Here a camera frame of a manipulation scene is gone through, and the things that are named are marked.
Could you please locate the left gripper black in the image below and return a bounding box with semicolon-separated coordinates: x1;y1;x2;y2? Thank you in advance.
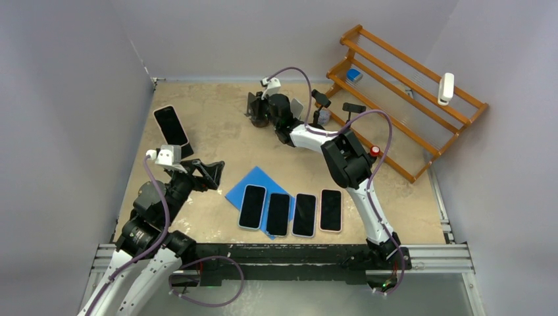
162;157;223;224

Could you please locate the black folding phone stand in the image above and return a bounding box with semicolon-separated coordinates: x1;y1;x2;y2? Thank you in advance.
180;143;194;160

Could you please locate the light blue phone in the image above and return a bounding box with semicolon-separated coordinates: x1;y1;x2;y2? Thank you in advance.
238;184;266;230

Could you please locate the pink phone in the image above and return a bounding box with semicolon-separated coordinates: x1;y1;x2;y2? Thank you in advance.
319;189;342;232
153;105;190;147

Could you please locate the black round phone stand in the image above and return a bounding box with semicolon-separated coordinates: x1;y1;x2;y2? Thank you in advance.
310;89;331;130
342;102;367;128

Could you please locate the brown round phone stand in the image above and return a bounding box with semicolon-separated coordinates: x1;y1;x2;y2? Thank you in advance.
250;115;270;128

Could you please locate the silver phone stand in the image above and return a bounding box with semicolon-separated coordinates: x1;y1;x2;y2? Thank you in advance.
290;98;304;120

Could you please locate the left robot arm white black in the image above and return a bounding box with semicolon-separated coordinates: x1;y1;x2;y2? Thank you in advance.
79;157;225;315

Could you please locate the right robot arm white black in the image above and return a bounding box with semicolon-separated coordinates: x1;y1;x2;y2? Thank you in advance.
246;92;401;268

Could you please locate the blue mat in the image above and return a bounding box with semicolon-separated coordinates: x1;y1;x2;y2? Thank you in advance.
225;167;295;240

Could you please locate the blue white eraser block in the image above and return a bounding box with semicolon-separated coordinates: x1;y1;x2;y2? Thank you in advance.
346;68;363;84

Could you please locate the orange wooden rack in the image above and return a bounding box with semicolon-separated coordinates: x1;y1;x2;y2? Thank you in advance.
326;24;488;183

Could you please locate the red black knob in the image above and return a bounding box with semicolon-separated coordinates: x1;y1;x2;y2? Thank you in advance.
369;145;381;157

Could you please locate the white stapler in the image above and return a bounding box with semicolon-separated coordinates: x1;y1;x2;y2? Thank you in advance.
437;72;455;106

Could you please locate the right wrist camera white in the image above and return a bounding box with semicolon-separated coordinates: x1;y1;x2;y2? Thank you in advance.
260;77;281;99

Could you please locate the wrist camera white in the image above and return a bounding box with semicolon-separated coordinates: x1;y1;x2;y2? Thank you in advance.
146;145;186;172
260;77;281;99

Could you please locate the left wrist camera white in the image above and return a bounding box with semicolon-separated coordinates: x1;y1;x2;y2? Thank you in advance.
146;145;186;172

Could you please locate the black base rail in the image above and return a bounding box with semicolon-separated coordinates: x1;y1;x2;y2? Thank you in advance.
91;242;476;289

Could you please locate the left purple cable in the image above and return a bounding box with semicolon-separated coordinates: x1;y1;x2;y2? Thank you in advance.
82;155;246;316

